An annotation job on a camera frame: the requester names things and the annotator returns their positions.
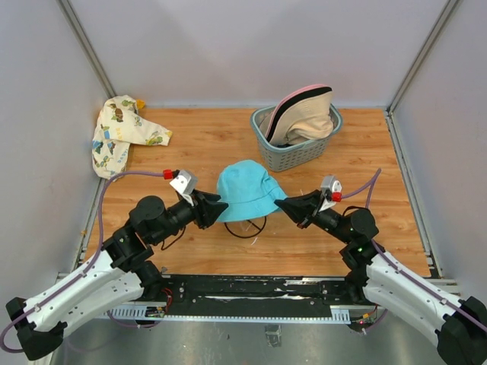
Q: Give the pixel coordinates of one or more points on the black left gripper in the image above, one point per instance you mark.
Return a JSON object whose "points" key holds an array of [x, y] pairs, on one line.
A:
{"points": [[208, 208]]}

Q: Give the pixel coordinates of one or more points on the black pink-lined hat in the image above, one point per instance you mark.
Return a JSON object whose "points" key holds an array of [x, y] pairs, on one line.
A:
{"points": [[296, 99]]}

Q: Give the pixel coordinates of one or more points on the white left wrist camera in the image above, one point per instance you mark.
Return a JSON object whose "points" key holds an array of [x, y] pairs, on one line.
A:
{"points": [[183, 182]]}

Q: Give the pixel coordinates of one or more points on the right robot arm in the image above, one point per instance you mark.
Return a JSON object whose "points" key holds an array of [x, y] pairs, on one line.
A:
{"points": [[455, 326]]}

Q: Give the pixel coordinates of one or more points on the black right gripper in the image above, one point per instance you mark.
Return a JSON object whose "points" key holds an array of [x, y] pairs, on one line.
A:
{"points": [[300, 208]]}

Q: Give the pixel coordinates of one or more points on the cartoon print cloth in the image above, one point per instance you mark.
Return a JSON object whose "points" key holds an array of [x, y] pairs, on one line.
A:
{"points": [[119, 125]]}

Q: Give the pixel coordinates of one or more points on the grey plastic basket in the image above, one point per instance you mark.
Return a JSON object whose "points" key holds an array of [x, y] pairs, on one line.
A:
{"points": [[281, 159]]}

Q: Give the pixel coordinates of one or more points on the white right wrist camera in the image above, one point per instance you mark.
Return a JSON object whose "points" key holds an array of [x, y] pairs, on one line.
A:
{"points": [[331, 191]]}

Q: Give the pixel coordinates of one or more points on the small yellow object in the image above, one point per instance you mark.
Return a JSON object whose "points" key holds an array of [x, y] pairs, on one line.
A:
{"points": [[140, 104]]}

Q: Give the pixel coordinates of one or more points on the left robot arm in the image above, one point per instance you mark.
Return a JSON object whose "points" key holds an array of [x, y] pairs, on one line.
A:
{"points": [[121, 271]]}

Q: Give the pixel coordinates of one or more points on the black wire hat stand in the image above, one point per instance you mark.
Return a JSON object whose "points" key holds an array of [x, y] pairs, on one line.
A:
{"points": [[246, 229]]}

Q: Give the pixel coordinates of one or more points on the turquoise bucket hat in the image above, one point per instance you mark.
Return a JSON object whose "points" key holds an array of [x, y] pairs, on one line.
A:
{"points": [[249, 191]]}

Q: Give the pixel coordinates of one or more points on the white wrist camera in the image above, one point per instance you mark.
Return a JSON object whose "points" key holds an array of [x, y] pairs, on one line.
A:
{"points": [[183, 182], [331, 191]]}

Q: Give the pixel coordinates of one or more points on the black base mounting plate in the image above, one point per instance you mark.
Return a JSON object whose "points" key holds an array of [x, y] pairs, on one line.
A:
{"points": [[259, 297]]}

